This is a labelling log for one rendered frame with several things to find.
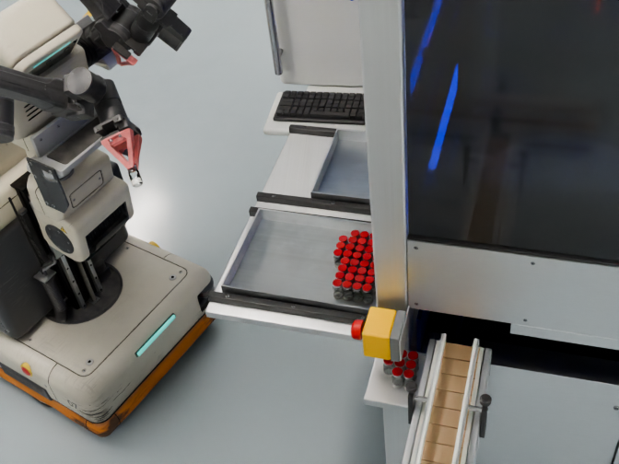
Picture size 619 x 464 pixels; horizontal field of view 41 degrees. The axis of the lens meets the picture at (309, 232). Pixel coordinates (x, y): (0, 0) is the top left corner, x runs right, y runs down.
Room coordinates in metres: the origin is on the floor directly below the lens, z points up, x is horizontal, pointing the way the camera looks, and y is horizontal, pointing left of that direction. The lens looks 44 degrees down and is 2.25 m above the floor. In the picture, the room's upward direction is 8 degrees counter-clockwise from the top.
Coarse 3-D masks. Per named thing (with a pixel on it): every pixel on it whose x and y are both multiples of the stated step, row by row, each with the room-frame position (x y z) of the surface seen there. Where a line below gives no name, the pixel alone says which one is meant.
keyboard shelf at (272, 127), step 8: (312, 88) 2.14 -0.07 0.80; (320, 88) 2.14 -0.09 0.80; (328, 88) 2.13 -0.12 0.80; (336, 88) 2.12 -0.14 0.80; (344, 88) 2.12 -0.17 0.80; (352, 88) 2.11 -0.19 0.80; (360, 88) 2.11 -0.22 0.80; (280, 96) 2.12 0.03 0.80; (272, 112) 2.04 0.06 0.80; (272, 120) 2.00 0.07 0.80; (264, 128) 1.96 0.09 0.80; (272, 128) 1.96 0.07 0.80; (280, 128) 1.95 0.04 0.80; (288, 128) 1.95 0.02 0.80; (344, 128) 1.91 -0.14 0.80; (352, 128) 1.91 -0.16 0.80; (360, 128) 1.90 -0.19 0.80
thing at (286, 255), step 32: (256, 224) 1.46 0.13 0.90; (288, 224) 1.46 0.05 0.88; (320, 224) 1.43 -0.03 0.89; (352, 224) 1.40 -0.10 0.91; (256, 256) 1.36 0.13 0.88; (288, 256) 1.35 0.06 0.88; (320, 256) 1.33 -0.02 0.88; (224, 288) 1.25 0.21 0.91; (256, 288) 1.26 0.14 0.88; (288, 288) 1.25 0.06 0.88; (320, 288) 1.23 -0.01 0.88
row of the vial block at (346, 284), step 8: (360, 240) 1.32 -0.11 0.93; (360, 248) 1.30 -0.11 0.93; (360, 256) 1.27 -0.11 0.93; (352, 264) 1.25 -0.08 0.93; (352, 272) 1.23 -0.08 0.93; (352, 280) 1.21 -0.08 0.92; (344, 288) 1.19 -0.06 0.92; (352, 288) 1.19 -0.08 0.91; (344, 296) 1.19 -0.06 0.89; (352, 296) 1.19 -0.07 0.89
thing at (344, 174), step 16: (336, 144) 1.74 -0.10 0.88; (352, 144) 1.74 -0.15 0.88; (336, 160) 1.67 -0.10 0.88; (352, 160) 1.67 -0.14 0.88; (320, 176) 1.59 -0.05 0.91; (336, 176) 1.61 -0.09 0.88; (352, 176) 1.60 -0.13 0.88; (320, 192) 1.52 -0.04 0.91; (336, 192) 1.55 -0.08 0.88; (352, 192) 1.54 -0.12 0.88; (368, 192) 1.53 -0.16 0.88
